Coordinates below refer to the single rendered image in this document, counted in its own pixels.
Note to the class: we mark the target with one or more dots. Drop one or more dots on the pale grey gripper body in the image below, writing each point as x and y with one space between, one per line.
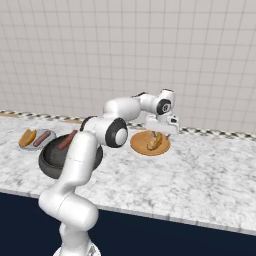
160 125

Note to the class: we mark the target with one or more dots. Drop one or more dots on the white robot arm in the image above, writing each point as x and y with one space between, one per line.
78 156

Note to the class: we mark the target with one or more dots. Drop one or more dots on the orange round plate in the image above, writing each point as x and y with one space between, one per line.
140 146

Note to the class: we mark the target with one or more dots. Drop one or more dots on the reddish brown sausage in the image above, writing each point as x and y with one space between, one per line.
65 142
41 138

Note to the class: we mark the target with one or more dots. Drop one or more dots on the dark grey bowl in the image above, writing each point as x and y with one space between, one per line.
51 160

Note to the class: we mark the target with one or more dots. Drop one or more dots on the grey round plate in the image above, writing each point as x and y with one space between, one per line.
45 144

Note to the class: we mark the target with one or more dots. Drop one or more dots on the dark blue counter cabinet front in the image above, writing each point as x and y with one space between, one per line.
166 238

